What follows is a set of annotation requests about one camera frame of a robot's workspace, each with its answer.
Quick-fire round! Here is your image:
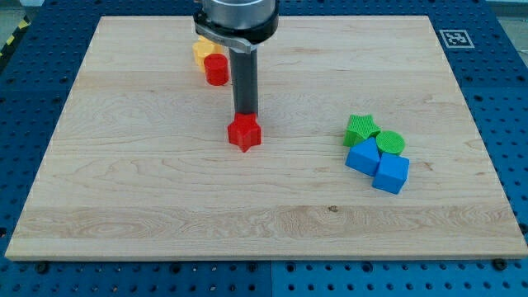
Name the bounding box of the black yellow hazard tape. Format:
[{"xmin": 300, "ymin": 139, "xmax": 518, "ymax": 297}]
[{"xmin": 1, "ymin": 16, "xmax": 31, "ymax": 59}]

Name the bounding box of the blue triangular block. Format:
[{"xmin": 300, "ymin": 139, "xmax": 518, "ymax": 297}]
[{"xmin": 345, "ymin": 138, "xmax": 380, "ymax": 177}]

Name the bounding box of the green star block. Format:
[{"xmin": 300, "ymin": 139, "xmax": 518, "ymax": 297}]
[{"xmin": 343, "ymin": 114, "xmax": 381, "ymax": 147}]

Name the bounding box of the red cylinder block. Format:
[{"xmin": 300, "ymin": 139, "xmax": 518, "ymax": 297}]
[{"xmin": 204, "ymin": 54, "xmax": 229, "ymax": 86}]

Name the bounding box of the white fiducial marker tag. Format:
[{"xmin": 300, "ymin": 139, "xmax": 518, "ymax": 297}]
[{"xmin": 439, "ymin": 29, "xmax": 474, "ymax": 49}]

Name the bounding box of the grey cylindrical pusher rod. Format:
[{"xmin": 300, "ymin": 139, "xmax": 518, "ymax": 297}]
[{"xmin": 229, "ymin": 49, "xmax": 258, "ymax": 115}]

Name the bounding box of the red star block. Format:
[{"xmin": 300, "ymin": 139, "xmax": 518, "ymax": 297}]
[{"xmin": 227, "ymin": 112, "xmax": 262, "ymax": 153}]

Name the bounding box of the light wooden board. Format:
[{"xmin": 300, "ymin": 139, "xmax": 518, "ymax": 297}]
[{"xmin": 6, "ymin": 16, "xmax": 527, "ymax": 262}]

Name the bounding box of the yellow hexagon block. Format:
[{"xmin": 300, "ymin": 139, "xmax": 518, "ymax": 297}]
[{"xmin": 192, "ymin": 35, "xmax": 224, "ymax": 73}]

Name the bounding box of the green cylinder block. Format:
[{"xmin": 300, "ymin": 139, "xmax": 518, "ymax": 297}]
[{"xmin": 375, "ymin": 130, "xmax": 406, "ymax": 155}]

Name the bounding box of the blue cube block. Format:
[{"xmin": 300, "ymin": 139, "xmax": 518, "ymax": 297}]
[{"xmin": 372, "ymin": 153, "xmax": 410, "ymax": 195}]

